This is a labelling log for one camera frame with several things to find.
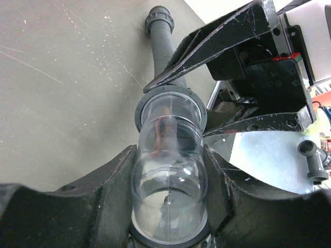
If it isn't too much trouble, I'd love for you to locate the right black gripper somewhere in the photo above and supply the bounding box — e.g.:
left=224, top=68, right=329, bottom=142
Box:
left=143, top=1, right=317, bottom=137

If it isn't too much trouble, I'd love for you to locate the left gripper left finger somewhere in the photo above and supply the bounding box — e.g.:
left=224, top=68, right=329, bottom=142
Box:
left=1, top=145, right=137, bottom=247

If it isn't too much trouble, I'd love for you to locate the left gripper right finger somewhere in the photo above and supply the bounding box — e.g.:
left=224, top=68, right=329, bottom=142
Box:
left=204, top=146, right=330, bottom=247

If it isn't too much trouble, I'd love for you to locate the grey corrugated hose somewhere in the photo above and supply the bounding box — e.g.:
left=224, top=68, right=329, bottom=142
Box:
left=133, top=5, right=207, bottom=135

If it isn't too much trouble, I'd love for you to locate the grey pipe elbow fitting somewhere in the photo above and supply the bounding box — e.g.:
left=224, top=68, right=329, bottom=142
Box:
left=297, top=140, right=330, bottom=182

